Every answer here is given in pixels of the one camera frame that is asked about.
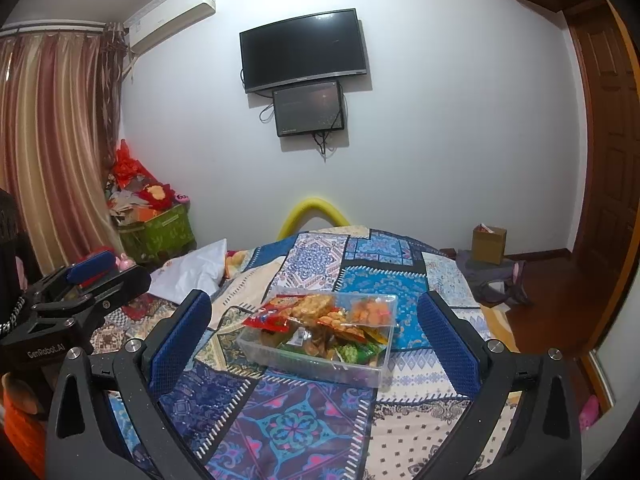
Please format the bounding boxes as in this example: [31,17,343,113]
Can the green pea snack bag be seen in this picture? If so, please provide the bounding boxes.
[336,342,382,365]

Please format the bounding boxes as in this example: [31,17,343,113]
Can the red cartoon snack bag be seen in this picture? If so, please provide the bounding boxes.
[243,302,290,333]

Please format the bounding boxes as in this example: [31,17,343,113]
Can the green edged biscuit bag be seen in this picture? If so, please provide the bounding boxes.
[279,326,337,361]

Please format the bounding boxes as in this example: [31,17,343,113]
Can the yellow white fries bag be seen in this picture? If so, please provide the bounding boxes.
[357,326,388,346]

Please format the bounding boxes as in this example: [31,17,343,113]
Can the person's left hand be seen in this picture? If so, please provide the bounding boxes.
[1,373,41,416]

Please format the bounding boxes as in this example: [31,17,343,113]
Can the pink slipper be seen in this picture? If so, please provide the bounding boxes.
[578,394,600,432]

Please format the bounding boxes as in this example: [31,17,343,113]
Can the pink bunny toy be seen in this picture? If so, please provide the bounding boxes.
[115,254,136,271]

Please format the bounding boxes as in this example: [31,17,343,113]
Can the green storage box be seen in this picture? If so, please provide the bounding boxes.
[117,204,198,264]

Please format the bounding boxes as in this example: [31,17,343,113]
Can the red decorations pile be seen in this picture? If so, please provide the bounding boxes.
[105,139,190,228]

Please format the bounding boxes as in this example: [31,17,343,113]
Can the dark clothes on floor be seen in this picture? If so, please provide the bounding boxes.
[456,250,533,307]

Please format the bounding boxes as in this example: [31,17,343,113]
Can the small cardboard box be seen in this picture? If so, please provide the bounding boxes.
[472,223,508,264]

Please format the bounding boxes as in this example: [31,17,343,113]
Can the orange snack clear bag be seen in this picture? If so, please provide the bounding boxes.
[347,298,392,327]

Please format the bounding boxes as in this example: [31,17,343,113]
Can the clear plastic storage box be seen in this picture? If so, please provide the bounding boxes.
[236,287,397,389]

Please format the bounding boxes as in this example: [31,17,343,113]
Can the striped brown curtain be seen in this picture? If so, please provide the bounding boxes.
[1,24,127,273]

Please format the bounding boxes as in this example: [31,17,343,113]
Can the patchwork patterned bedspread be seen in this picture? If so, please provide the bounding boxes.
[89,224,524,480]

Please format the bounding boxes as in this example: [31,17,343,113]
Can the small biscuit pack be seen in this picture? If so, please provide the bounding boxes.
[288,294,334,323]

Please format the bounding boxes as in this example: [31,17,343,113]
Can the yellow foam tube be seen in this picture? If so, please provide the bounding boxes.
[277,197,349,240]

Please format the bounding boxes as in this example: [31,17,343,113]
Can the brown wooden door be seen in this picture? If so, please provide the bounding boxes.
[567,2,639,281]

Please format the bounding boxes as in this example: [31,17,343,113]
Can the small black wall monitor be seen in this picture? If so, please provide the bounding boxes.
[272,80,345,138]

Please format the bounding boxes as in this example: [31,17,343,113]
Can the white wall air conditioner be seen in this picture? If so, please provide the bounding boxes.
[128,0,216,55]

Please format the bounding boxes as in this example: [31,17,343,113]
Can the large black wall television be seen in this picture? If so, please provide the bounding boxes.
[239,9,368,93]

